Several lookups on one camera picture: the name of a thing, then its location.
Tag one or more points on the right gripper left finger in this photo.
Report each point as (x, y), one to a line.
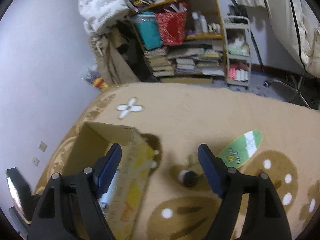
(53, 216)

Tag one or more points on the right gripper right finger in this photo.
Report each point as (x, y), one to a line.
(265, 216)

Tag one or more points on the green Pochacco oval board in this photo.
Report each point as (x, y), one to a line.
(238, 152)

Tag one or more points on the black car key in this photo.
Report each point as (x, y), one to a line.
(188, 178)

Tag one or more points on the cardboard box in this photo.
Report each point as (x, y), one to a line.
(85, 144)

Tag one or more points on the light blue bottle with strap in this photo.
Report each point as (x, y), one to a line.
(106, 199)

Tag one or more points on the gold card tag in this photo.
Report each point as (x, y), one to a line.
(194, 165)

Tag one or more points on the beige patterned carpet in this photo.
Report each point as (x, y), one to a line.
(175, 119)

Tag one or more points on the plush toy bag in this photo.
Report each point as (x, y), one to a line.
(92, 76)

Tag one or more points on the khaki hanging coat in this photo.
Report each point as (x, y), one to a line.
(111, 65)

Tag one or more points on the white utility cart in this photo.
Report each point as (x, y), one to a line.
(237, 34)

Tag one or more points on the stack of books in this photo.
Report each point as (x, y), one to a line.
(158, 62)

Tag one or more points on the wooden bookshelf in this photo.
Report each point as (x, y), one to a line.
(203, 50)

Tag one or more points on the cream bedding pillow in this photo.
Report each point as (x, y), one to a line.
(296, 27)

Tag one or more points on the red gift bag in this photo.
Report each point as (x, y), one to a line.
(171, 27)

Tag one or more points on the teal storage bag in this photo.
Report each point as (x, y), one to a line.
(146, 24)

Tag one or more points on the white puffy jacket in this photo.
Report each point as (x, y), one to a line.
(99, 15)

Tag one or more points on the wall socket lower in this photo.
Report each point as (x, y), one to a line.
(35, 161)

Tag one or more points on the wall socket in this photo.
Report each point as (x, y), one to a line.
(42, 146)
(35, 161)

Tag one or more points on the wall socket upper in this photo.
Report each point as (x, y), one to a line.
(42, 146)

